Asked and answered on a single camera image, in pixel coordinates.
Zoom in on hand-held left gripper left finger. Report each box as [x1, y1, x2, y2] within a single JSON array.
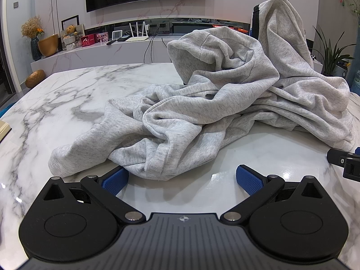
[[42, 165, 146, 226]]

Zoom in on black picture frame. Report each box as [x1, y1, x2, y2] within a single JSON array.
[[61, 15, 79, 50]]

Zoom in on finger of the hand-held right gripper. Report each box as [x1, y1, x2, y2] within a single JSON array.
[[327, 146, 360, 182]]

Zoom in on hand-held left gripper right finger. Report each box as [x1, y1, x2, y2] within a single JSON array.
[[220, 165, 324, 226]]

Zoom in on red gift box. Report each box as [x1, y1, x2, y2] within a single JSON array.
[[81, 33, 98, 47]]

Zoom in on white router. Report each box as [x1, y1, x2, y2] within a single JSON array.
[[125, 21, 150, 42]]

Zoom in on potted green plant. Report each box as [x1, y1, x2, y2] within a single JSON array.
[[312, 25, 357, 77]]

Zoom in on golden bowl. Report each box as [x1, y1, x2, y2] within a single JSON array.
[[38, 34, 60, 57]]

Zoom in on cream book with black cover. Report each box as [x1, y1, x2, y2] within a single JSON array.
[[0, 120, 12, 144]]

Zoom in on light grey hoodie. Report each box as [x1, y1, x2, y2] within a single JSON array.
[[167, 0, 356, 151]]

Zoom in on orange box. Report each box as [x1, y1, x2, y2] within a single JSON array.
[[222, 24, 250, 33]]

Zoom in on vase with dried flowers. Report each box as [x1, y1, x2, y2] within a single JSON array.
[[21, 15, 45, 61]]

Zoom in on teddy bear in basket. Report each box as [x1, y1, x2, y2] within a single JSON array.
[[62, 25, 82, 52]]

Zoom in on black cables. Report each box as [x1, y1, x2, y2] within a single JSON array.
[[143, 32, 167, 63]]

